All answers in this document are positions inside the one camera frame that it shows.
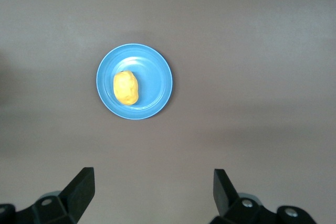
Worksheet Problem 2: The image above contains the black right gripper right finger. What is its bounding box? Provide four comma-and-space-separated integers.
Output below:
213, 168, 317, 224

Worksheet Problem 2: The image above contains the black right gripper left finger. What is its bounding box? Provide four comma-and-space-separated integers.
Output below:
0, 167, 95, 224

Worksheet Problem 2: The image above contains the yellow potato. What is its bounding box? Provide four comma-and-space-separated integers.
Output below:
113, 70, 140, 106

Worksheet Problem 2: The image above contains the blue round plate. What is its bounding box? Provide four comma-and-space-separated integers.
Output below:
96, 42, 174, 121

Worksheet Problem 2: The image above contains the brown table cover sheet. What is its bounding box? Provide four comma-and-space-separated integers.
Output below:
0, 0, 336, 224

